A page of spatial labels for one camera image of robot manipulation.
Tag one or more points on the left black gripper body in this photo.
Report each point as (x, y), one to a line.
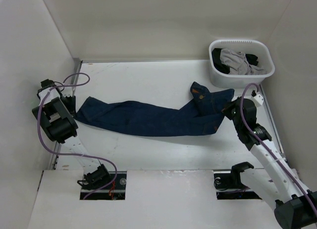
(69, 103)

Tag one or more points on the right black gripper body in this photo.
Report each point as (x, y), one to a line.
(229, 112)

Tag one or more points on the dark blue denim trousers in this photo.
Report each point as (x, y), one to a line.
(201, 116)

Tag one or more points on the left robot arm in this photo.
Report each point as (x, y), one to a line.
(55, 118)

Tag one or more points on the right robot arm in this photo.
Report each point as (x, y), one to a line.
(294, 205)

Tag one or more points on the white plastic laundry basket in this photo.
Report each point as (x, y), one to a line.
(257, 48)

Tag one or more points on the black garment in basket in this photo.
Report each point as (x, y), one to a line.
(216, 61)

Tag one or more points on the grey garment in basket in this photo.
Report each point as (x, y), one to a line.
(240, 63)

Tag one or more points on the left aluminium table rail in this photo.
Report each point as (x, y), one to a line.
(59, 129)

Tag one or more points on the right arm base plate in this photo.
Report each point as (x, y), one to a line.
(227, 189)

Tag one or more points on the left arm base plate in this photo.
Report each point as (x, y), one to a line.
(114, 191)

